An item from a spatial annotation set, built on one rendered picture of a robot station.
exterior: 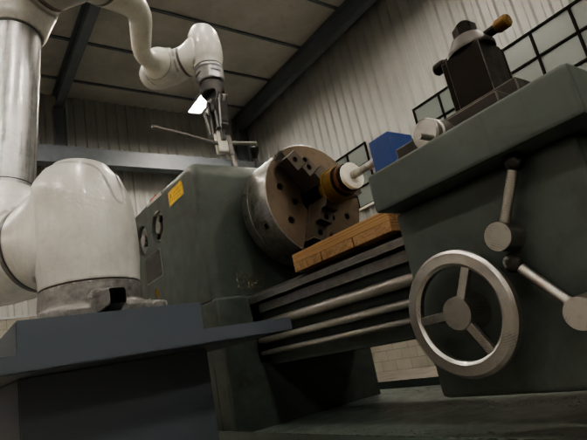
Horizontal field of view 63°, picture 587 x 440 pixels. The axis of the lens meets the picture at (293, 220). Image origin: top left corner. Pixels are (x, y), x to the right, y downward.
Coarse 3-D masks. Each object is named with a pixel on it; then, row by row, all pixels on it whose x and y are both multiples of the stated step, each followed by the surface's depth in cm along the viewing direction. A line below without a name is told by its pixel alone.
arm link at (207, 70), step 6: (210, 60) 150; (198, 66) 150; (204, 66) 149; (210, 66) 149; (216, 66) 150; (222, 66) 153; (198, 72) 150; (204, 72) 149; (210, 72) 148; (216, 72) 150; (222, 72) 152; (198, 78) 150; (204, 78) 149; (210, 78) 149; (216, 78) 150; (222, 78) 151; (198, 84) 152
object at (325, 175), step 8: (336, 168) 118; (328, 176) 118; (336, 176) 117; (320, 184) 120; (328, 184) 118; (336, 184) 117; (320, 192) 123; (328, 192) 119; (336, 192) 118; (344, 192) 118; (352, 192) 118; (336, 200) 121; (344, 200) 123
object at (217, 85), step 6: (204, 84) 149; (210, 84) 148; (216, 84) 149; (222, 84) 151; (204, 90) 148; (210, 90) 148; (216, 90) 148; (222, 90) 151; (204, 96) 151; (210, 96) 151; (216, 96) 147; (210, 102) 151; (216, 102) 148
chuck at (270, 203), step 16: (272, 160) 125; (304, 160) 132; (320, 160) 135; (256, 176) 128; (272, 176) 123; (288, 176) 126; (256, 192) 124; (272, 192) 122; (288, 192) 125; (256, 208) 124; (272, 208) 120; (288, 208) 123; (304, 208) 126; (352, 208) 136; (256, 224) 125; (272, 224) 120; (288, 224) 121; (304, 224) 124; (336, 224) 130; (352, 224) 134; (272, 240) 124; (288, 240) 120; (304, 240) 122; (288, 256) 126
